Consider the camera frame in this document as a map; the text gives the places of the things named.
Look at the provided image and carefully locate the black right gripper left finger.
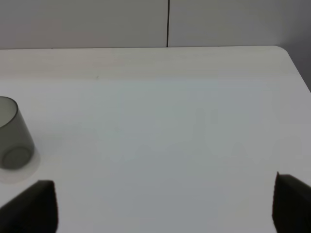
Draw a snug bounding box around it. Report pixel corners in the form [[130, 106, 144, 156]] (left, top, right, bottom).
[[0, 180, 58, 233]]

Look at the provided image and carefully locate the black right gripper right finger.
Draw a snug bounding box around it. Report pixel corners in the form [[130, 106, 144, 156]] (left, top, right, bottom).
[[272, 173, 311, 233]]

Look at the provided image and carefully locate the grey translucent plastic cup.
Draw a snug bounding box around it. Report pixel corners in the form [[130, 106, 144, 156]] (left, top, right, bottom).
[[0, 96, 35, 170]]

